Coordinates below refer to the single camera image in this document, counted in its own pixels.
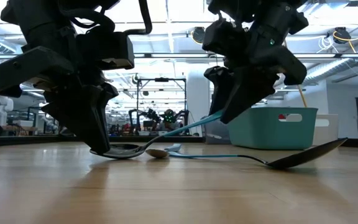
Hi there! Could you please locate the yellow hanging cable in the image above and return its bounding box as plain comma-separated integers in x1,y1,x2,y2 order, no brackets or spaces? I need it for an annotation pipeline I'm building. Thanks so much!
296,84,308,108

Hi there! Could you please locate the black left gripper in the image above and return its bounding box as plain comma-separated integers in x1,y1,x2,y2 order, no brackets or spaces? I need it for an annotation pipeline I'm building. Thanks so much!
0,26,119,155

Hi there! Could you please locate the teal plastic bin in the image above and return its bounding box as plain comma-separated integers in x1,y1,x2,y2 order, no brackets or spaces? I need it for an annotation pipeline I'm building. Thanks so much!
227,107,319,151

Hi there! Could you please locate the white building column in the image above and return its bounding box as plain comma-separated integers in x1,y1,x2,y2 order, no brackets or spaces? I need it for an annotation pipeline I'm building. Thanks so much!
186,70,213,137

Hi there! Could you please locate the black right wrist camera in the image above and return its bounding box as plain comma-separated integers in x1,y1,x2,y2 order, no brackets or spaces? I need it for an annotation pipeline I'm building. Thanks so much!
202,20,249,57

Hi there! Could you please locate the grey translucent plastic bin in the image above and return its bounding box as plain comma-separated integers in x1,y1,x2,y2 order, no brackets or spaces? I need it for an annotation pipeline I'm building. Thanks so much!
203,115,230,145

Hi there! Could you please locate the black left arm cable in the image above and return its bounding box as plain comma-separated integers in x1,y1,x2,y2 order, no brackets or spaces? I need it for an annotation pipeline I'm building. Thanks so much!
57,0,153,35

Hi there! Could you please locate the black metal rig frame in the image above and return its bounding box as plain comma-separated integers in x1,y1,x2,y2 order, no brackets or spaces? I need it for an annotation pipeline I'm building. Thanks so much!
136,77,187,131

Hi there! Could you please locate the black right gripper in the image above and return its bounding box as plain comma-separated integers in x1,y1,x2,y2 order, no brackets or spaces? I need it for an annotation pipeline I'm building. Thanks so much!
203,29,307,124

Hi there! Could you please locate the black ceiling cable reel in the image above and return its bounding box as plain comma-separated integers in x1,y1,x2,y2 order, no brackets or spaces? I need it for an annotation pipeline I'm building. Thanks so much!
192,26,206,44
333,27,349,44

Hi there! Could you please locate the white humanoid robot figure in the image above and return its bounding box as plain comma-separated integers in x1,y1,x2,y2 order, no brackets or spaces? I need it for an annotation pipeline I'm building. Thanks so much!
0,95,14,127

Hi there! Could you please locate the light blue handled utensil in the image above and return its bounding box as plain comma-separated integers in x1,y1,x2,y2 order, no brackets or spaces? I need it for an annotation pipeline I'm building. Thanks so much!
145,143,182,159

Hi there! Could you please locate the teal handled metal spoon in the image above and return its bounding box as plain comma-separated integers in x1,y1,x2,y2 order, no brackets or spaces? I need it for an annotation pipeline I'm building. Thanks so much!
89,110,223,160
168,138,348,170

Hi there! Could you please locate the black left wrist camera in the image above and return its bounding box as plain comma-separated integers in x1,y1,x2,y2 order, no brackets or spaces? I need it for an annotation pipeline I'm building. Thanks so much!
76,30,135,71

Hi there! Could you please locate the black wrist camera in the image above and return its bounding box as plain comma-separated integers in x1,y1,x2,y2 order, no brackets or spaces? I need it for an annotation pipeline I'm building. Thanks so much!
76,30,135,71
202,20,249,57

